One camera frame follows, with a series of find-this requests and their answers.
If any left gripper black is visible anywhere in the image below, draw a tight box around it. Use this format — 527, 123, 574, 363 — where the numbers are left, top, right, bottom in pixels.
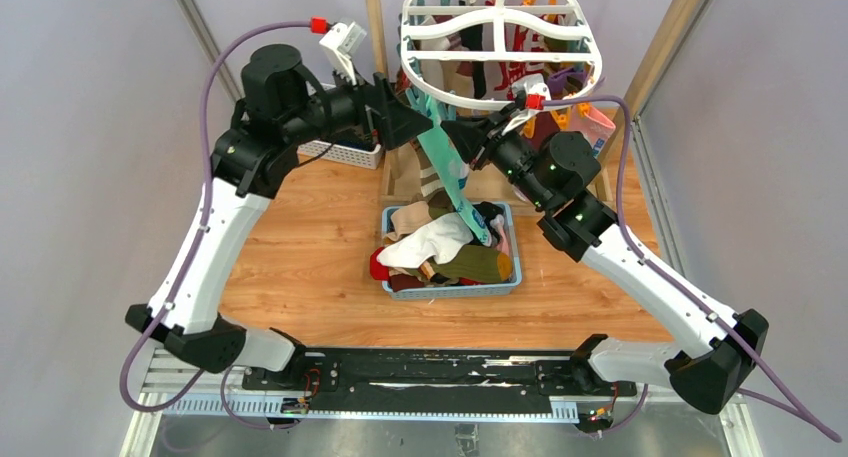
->
284, 56, 434, 150

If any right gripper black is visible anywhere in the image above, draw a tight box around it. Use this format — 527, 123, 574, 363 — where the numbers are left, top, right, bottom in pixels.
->
440, 103, 550, 210

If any mint green sock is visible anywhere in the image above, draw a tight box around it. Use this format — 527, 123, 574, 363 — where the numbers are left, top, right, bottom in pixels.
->
405, 87, 494, 246

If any white oval sock hanger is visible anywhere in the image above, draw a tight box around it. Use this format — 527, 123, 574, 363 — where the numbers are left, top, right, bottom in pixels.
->
399, 0, 603, 111

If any white sock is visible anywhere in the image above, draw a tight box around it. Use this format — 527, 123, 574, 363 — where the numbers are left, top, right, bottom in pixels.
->
376, 213, 474, 269

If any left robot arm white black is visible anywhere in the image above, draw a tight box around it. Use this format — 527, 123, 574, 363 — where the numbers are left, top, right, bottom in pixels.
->
125, 44, 432, 390

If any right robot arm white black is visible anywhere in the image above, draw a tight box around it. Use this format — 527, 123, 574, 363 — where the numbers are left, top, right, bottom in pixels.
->
440, 115, 769, 415

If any white laundry basket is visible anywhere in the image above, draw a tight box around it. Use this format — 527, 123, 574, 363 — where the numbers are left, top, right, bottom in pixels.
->
298, 140, 384, 170

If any blue sock basket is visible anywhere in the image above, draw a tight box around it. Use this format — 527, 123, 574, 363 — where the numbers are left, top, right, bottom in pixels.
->
381, 201, 524, 301

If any pink sock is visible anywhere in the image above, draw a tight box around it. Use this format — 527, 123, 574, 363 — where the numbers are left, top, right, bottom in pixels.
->
569, 103, 616, 157

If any olive green sock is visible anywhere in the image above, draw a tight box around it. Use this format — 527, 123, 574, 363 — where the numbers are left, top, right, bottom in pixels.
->
420, 245, 514, 284

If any red sock in basket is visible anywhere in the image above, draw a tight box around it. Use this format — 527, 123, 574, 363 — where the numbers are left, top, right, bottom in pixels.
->
369, 247, 390, 282

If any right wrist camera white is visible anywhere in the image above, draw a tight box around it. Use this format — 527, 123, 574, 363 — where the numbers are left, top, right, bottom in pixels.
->
502, 73, 551, 134

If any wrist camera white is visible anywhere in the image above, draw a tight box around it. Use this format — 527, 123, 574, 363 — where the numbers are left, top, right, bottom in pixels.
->
319, 20, 368, 85
502, 73, 551, 134

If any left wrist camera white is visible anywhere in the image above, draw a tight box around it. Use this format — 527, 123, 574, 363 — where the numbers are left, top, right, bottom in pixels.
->
319, 20, 368, 85

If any wooden rack frame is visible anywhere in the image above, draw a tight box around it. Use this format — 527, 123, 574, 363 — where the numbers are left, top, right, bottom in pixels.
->
365, 0, 703, 215

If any black mounting base plate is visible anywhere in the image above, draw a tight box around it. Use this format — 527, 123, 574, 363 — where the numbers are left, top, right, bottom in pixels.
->
239, 347, 637, 423

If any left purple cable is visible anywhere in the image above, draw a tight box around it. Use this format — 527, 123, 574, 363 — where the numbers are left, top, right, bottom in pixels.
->
119, 16, 331, 431

